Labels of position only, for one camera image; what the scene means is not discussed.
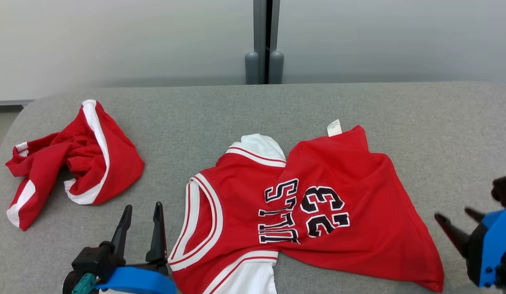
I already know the grey partition post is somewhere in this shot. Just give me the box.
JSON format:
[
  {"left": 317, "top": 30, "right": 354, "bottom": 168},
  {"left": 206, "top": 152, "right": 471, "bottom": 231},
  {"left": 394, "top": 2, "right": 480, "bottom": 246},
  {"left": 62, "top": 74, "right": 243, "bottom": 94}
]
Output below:
[{"left": 253, "top": 0, "right": 281, "bottom": 84}]

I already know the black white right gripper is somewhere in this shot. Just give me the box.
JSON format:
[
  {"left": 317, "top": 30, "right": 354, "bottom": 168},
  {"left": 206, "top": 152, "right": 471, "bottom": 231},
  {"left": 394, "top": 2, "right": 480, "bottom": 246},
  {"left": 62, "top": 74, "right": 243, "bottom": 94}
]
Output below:
[{"left": 434, "top": 207, "right": 489, "bottom": 287}]

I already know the red basketball shorts white trim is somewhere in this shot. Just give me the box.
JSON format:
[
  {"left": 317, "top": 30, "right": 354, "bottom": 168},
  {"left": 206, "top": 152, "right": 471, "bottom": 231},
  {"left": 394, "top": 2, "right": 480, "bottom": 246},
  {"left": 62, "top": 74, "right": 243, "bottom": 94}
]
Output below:
[{"left": 5, "top": 99, "right": 146, "bottom": 232}]

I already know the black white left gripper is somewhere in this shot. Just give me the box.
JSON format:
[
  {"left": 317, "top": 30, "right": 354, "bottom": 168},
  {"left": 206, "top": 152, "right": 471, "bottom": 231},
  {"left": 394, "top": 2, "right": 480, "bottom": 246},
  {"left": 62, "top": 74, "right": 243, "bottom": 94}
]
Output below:
[{"left": 111, "top": 202, "right": 172, "bottom": 276}]

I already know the grey cylindrical post cap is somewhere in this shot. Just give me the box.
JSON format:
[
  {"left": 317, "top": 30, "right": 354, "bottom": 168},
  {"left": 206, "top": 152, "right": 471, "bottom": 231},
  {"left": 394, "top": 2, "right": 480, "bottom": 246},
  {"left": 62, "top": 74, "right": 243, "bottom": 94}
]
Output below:
[
  {"left": 245, "top": 51, "right": 260, "bottom": 85},
  {"left": 269, "top": 51, "right": 284, "bottom": 85}
]

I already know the red basketball jersey number 23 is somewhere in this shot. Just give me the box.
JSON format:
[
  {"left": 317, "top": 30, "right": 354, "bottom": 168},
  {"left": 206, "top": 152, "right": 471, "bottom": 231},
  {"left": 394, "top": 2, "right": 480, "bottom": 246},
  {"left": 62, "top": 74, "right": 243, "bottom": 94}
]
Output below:
[{"left": 168, "top": 119, "right": 445, "bottom": 294}]

